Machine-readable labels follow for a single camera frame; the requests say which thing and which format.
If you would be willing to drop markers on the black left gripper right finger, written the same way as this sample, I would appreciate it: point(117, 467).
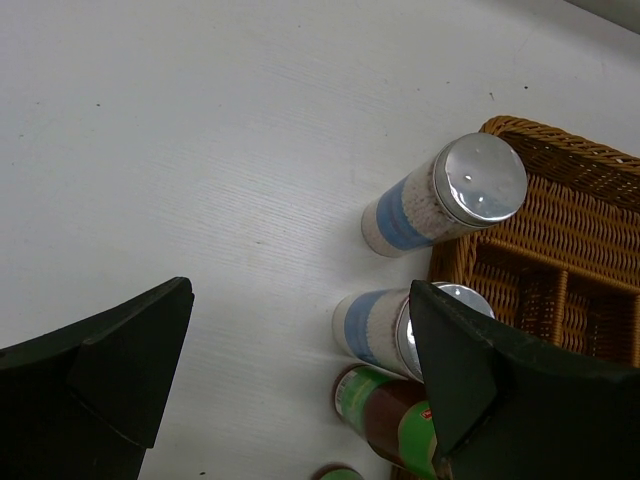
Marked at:
point(507, 405)

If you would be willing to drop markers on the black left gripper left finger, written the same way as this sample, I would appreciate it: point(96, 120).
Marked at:
point(86, 401)

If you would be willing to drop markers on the far green-label sauce bottle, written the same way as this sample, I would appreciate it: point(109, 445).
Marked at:
point(391, 414)

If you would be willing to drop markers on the green-label sauce bottle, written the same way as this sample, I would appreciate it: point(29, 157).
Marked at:
point(391, 414)
point(336, 471)

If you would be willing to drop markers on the near silver-lid salt shaker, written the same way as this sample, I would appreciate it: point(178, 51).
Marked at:
point(378, 328)

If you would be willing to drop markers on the silver-lid salt shaker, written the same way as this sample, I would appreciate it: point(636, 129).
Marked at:
point(475, 182)
point(378, 328)

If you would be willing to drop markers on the brown wicker basket tray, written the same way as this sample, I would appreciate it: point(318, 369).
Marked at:
point(565, 268)

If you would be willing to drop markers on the near green-label sauce bottle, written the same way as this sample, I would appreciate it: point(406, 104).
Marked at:
point(336, 471)

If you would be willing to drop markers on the far silver-lid salt shaker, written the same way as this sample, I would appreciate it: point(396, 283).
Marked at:
point(475, 182)

